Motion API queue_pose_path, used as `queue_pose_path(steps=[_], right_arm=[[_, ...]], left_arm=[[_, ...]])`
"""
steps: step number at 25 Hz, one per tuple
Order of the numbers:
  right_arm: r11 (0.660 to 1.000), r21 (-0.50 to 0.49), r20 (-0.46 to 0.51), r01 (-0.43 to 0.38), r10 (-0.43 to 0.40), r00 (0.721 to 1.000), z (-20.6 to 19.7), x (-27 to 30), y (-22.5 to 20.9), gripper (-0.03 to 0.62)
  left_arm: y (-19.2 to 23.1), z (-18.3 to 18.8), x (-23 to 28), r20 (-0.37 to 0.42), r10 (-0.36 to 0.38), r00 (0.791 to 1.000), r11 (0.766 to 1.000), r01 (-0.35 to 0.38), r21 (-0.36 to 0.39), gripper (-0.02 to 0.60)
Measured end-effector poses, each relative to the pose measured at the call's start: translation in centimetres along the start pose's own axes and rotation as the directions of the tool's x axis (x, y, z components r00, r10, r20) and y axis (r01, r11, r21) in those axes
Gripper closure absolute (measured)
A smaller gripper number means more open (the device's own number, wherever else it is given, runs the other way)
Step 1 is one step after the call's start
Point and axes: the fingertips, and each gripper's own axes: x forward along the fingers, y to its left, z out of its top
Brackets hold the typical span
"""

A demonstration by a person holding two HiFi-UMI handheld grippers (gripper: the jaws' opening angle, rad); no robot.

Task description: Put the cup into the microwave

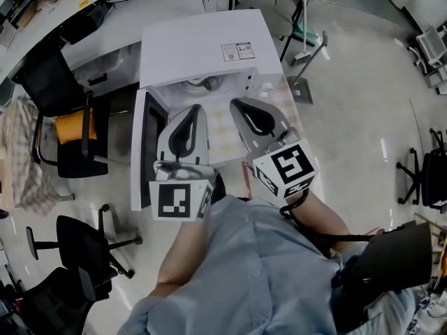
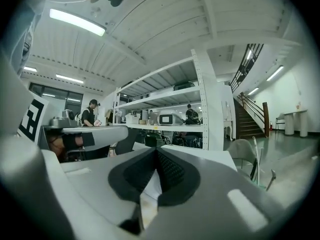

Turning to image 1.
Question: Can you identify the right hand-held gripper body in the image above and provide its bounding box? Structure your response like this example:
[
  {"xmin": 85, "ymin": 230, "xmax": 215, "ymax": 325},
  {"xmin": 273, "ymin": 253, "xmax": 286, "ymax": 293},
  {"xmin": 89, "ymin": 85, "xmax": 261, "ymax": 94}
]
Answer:
[{"xmin": 244, "ymin": 126, "xmax": 321, "ymax": 200}]

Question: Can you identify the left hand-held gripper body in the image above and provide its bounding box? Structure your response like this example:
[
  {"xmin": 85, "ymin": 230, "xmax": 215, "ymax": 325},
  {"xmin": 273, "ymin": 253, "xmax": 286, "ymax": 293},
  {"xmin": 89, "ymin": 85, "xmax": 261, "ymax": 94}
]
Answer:
[{"xmin": 149, "ymin": 158, "xmax": 216, "ymax": 222}]

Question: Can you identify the white microwave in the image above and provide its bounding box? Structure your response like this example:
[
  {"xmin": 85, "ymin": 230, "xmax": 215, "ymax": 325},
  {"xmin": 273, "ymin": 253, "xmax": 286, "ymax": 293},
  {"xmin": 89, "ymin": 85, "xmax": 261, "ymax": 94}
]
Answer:
[{"xmin": 131, "ymin": 8, "xmax": 284, "ymax": 212}]

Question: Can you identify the person's right forearm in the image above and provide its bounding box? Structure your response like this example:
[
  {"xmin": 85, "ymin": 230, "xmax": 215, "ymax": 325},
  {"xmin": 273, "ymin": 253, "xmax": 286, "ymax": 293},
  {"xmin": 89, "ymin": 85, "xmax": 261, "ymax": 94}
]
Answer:
[{"xmin": 279, "ymin": 190, "xmax": 352, "ymax": 258}]

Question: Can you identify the person's left forearm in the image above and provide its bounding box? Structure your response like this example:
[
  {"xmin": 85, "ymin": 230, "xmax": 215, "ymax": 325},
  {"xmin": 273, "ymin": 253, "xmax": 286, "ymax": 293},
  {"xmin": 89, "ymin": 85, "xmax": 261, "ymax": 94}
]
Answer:
[{"xmin": 149, "ymin": 217, "xmax": 211, "ymax": 299}]

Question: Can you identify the grey dustpan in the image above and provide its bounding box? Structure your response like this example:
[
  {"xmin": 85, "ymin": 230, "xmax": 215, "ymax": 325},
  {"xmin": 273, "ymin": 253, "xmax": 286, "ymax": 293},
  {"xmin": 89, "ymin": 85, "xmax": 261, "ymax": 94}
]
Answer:
[{"xmin": 286, "ymin": 31, "xmax": 330, "ymax": 105}]

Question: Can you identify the orange cushion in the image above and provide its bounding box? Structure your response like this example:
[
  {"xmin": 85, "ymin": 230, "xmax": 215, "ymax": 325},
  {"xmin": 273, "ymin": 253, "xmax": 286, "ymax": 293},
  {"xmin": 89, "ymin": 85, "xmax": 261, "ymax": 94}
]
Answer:
[{"xmin": 54, "ymin": 107, "xmax": 98, "ymax": 145}]

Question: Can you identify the black office chair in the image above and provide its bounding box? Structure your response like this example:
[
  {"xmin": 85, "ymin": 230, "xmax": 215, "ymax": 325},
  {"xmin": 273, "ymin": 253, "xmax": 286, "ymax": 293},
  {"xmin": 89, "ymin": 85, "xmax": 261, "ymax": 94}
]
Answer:
[
  {"xmin": 25, "ymin": 203, "xmax": 143, "ymax": 281},
  {"xmin": 15, "ymin": 266, "xmax": 113, "ymax": 335},
  {"xmin": 11, "ymin": 45, "xmax": 112, "ymax": 180},
  {"xmin": 395, "ymin": 128, "xmax": 447, "ymax": 209}
]

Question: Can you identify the person's light blue shirt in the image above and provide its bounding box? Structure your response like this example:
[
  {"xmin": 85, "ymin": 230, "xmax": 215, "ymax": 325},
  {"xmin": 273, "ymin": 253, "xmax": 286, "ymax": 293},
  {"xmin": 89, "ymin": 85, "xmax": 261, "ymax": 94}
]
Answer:
[{"xmin": 117, "ymin": 193, "xmax": 417, "ymax": 335}]

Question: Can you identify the black pack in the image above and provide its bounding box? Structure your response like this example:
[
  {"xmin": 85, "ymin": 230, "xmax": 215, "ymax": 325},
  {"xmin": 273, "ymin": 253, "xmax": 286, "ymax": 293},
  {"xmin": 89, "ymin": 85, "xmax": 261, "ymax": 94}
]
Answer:
[{"xmin": 330, "ymin": 221, "xmax": 434, "ymax": 327}]

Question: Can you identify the plaid cloth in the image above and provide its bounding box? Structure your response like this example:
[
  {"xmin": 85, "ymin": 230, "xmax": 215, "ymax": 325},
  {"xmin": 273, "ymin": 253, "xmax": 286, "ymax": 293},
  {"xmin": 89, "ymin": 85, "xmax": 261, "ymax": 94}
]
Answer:
[{"xmin": 0, "ymin": 95, "xmax": 59, "ymax": 216}]

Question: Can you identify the long white desk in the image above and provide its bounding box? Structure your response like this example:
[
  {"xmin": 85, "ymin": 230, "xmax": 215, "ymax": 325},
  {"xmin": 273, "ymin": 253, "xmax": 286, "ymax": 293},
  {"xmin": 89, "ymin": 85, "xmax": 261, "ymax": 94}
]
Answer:
[{"xmin": 0, "ymin": 0, "xmax": 210, "ymax": 85}]

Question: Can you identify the white plastic stool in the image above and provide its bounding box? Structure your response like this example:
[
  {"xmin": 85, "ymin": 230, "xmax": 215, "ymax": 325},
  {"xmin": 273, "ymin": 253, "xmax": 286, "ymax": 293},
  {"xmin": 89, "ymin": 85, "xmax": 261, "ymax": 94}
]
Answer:
[{"xmin": 406, "ymin": 25, "xmax": 447, "ymax": 70}]

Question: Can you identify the black cable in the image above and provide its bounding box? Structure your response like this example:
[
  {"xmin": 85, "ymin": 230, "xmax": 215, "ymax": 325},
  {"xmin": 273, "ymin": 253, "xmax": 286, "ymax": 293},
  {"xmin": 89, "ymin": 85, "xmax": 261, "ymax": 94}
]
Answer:
[{"xmin": 280, "ymin": 189, "xmax": 375, "ymax": 244}]

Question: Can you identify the white cabinet with black handle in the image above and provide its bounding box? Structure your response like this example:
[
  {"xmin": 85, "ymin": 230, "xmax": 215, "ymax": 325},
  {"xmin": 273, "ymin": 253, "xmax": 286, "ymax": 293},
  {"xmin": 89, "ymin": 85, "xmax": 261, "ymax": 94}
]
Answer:
[{"xmin": 61, "ymin": 43, "xmax": 142, "ymax": 87}]

